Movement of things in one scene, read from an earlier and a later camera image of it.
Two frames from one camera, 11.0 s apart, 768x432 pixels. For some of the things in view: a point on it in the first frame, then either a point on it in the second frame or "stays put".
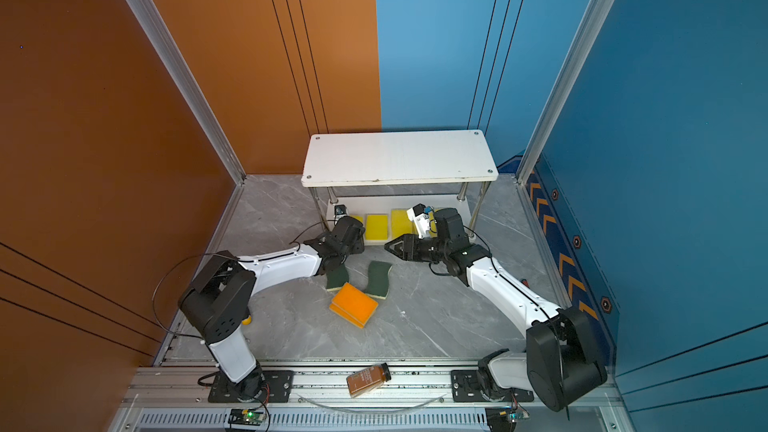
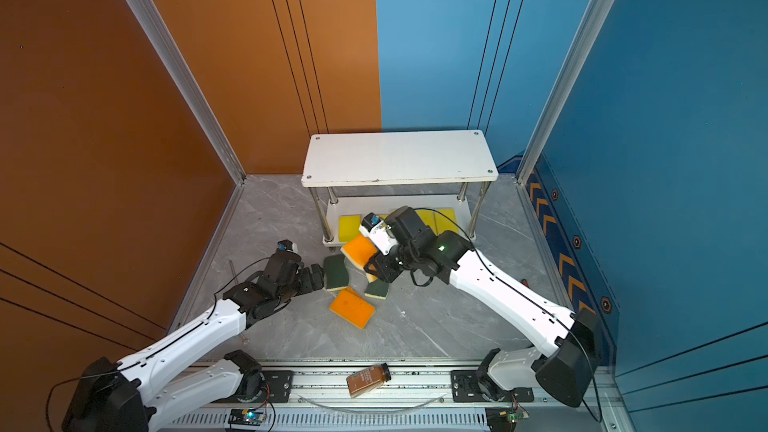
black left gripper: [360, 243] → [318, 275]
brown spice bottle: [368, 380] stays put
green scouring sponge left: [337, 277] stays put
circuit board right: [503, 418] stays put
